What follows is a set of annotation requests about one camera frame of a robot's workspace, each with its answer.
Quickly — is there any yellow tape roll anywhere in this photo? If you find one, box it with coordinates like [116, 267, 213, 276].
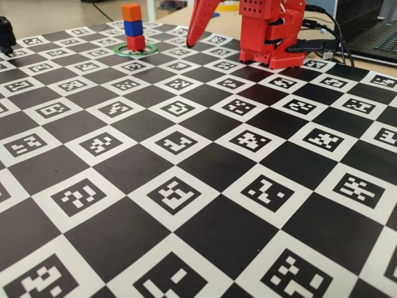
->
[216, 1, 240, 13]

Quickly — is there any blue cube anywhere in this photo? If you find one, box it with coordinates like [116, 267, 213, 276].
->
[123, 20, 143, 37]

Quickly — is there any black plastic device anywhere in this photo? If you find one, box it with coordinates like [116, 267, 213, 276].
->
[0, 16, 17, 58]

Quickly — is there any green ring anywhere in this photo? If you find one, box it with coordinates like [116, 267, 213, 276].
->
[112, 42, 159, 58]

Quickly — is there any red cube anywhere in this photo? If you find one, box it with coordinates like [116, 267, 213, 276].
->
[126, 35, 146, 52]

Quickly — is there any thick black cable adapter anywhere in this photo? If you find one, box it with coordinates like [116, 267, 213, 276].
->
[287, 39, 339, 53]

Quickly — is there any black laptop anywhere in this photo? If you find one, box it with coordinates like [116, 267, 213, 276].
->
[336, 0, 397, 61]

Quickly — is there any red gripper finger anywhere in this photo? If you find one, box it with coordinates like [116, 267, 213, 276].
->
[185, 0, 221, 48]

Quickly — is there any black cable with plug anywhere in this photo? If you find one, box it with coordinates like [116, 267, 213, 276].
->
[305, 4, 348, 65]
[302, 19, 356, 66]

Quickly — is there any orange cube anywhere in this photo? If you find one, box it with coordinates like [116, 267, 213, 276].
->
[120, 3, 142, 22]

